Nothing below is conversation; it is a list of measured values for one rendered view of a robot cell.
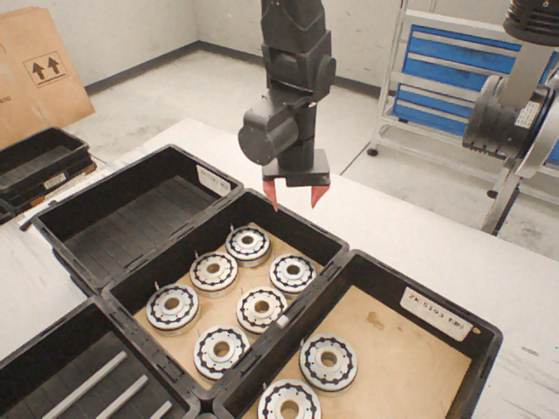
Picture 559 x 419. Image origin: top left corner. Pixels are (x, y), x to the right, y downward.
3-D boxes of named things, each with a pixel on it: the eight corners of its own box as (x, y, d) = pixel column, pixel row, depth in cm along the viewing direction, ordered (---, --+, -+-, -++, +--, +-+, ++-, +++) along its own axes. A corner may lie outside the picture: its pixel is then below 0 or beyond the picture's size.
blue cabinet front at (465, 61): (391, 114, 237) (411, 24, 198) (508, 149, 207) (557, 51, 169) (389, 116, 235) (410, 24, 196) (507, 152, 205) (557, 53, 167)
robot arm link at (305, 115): (325, 89, 49) (290, 80, 52) (299, 109, 45) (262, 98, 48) (321, 133, 54) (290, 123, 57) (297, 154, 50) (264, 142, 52)
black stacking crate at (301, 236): (250, 220, 96) (247, 188, 88) (345, 279, 82) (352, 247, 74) (118, 325, 74) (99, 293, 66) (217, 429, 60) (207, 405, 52)
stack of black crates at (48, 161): (86, 194, 205) (53, 124, 174) (120, 214, 193) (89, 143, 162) (18, 236, 181) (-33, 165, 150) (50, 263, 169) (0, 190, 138)
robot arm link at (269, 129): (338, 52, 44) (280, 38, 48) (287, 85, 37) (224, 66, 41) (329, 136, 52) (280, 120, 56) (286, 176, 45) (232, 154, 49)
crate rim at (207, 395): (248, 192, 89) (247, 185, 88) (352, 252, 75) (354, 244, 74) (101, 298, 67) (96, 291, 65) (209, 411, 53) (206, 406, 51)
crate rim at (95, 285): (172, 148, 103) (170, 141, 102) (248, 192, 89) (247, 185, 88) (32, 224, 81) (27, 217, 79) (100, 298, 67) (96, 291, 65)
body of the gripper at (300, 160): (329, 182, 56) (334, 140, 51) (264, 185, 55) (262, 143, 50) (323, 157, 61) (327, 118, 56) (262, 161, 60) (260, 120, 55)
